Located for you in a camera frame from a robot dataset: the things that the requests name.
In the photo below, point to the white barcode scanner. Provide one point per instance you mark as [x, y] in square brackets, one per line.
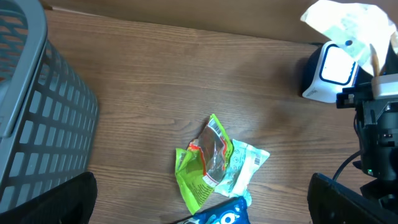
[328, 71]

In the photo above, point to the green snack packet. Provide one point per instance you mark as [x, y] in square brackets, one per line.
[202, 165]

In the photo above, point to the brown paper bread bag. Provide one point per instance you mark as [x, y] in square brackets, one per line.
[356, 28]

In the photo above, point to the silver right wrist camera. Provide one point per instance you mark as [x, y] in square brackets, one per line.
[385, 86]

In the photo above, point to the blue Oreo cookie pack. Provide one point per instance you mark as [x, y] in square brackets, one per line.
[233, 211]

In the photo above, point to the grey plastic mesh basket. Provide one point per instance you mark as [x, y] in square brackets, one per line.
[49, 114]

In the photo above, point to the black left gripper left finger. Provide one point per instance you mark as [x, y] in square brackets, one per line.
[72, 202]

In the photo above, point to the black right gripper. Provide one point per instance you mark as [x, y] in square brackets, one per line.
[360, 93]

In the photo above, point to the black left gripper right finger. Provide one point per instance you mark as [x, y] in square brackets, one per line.
[331, 202]

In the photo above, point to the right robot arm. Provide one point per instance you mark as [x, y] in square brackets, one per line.
[375, 124]

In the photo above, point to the light teal snack packet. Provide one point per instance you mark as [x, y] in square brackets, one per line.
[244, 162]

